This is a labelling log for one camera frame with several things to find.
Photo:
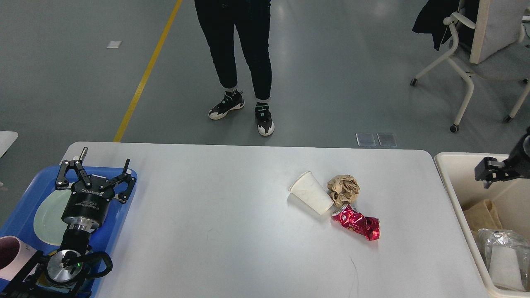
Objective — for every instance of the white paper cup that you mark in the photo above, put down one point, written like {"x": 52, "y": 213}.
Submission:
{"x": 504, "y": 269}
{"x": 309, "y": 191}

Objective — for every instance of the white side table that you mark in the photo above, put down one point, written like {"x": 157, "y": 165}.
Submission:
{"x": 7, "y": 138}

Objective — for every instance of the crushed red can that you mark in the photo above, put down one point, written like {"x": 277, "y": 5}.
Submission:
{"x": 355, "y": 221}

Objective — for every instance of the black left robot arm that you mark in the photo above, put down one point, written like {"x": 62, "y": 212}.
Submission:
{"x": 75, "y": 262}

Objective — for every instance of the green plate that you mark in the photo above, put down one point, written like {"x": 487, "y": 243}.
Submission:
{"x": 48, "y": 225}

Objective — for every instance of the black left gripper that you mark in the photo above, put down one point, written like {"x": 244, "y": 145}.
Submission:
{"x": 89, "y": 205}

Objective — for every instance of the aluminium foil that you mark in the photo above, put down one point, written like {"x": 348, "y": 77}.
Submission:
{"x": 488, "y": 238}

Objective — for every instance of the beige plastic bin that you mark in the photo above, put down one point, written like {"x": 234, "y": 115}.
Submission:
{"x": 511, "y": 198}

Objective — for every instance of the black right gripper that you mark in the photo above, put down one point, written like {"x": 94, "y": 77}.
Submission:
{"x": 490, "y": 170}

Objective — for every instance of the white office chair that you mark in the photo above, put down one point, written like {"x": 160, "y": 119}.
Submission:
{"x": 487, "y": 41}

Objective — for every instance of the crumpled brown paper ball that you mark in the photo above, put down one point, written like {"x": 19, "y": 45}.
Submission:
{"x": 343, "y": 189}

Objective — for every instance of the pink mug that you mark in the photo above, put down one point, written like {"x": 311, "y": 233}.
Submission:
{"x": 14, "y": 254}

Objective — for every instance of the brown paper bag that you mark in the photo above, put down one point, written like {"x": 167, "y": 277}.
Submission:
{"x": 482, "y": 215}

